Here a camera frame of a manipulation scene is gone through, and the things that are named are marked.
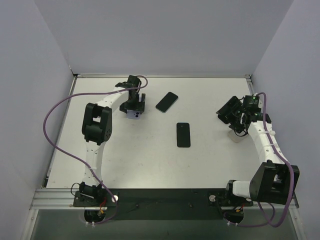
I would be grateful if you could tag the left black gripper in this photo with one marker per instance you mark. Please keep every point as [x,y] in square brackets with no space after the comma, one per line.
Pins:
[133,107]

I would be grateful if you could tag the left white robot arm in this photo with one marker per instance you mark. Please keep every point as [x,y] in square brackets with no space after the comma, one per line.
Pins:
[97,128]

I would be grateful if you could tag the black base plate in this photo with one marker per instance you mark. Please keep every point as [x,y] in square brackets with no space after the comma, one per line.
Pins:
[159,204]

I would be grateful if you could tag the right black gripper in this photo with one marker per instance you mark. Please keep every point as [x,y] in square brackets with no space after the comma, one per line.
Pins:
[227,111]

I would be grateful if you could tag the aluminium front rail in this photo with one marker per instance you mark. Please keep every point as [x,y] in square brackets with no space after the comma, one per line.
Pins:
[55,199]

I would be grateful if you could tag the lilac phone case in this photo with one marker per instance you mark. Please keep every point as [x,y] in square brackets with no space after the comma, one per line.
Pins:
[134,115]

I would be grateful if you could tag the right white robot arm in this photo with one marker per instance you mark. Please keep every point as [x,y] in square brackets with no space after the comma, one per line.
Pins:
[275,180]

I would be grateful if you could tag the beige phone case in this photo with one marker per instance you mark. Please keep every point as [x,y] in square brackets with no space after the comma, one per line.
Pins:
[236,138]

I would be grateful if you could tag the dark smartphone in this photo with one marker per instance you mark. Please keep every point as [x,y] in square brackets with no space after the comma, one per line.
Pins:
[166,102]

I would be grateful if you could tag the black smartphone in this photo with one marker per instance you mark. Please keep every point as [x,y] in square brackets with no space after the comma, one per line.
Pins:
[183,137]

